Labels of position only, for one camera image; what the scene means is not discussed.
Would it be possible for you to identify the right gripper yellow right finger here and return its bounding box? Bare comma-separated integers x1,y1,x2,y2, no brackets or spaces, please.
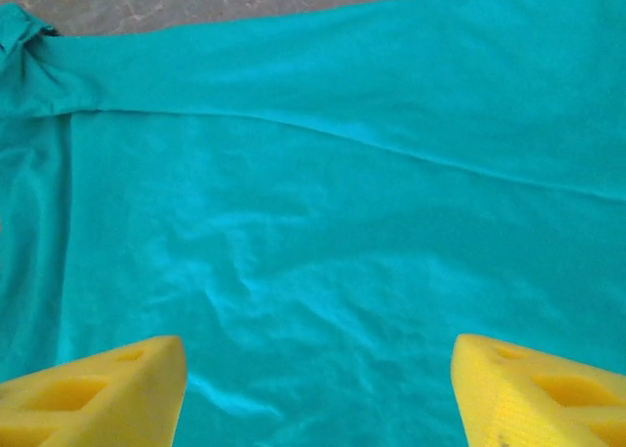
451,333,626,447

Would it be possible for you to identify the teal t-shirt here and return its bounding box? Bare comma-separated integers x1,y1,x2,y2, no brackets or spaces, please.
0,0,626,447

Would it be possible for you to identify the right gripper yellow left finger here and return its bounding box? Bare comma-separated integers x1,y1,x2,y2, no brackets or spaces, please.
0,335,189,447

